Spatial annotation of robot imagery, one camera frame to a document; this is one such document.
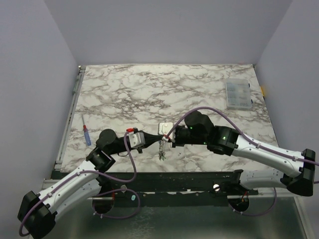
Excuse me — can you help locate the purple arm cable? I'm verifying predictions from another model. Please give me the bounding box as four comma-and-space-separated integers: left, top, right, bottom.
19, 131, 138, 236
166, 106, 319, 217

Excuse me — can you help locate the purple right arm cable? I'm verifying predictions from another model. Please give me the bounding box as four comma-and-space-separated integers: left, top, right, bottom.
166, 106, 319, 217

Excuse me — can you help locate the red blue screwdriver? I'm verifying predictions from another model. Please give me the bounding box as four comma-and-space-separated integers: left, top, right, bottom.
81, 115, 92, 146

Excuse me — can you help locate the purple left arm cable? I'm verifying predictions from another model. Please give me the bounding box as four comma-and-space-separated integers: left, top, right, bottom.
19, 131, 138, 236

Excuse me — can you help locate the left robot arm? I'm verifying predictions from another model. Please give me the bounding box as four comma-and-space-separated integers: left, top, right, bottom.
17, 128, 162, 239

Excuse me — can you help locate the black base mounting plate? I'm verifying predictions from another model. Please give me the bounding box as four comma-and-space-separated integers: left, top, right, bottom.
92, 170, 258, 212

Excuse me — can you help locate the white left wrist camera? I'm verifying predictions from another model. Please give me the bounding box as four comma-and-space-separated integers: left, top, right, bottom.
128, 128, 146, 149

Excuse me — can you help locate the clear plastic screw organizer box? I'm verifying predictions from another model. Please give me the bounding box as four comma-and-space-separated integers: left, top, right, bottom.
225, 79, 252, 110

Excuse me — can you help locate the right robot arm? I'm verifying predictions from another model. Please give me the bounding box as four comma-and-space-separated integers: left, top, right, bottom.
163, 110, 317, 197

